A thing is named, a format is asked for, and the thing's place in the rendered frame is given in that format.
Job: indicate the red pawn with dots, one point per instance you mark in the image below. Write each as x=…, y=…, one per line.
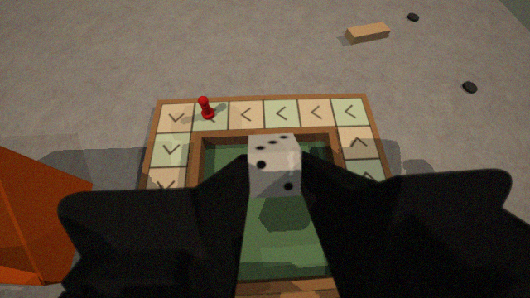
x=207, y=111

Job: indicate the white die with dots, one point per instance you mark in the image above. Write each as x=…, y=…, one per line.
x=274, y=165

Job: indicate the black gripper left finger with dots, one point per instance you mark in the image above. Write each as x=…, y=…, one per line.
x=207, y=221

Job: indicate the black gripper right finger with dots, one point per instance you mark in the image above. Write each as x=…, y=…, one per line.
x=359, y=220

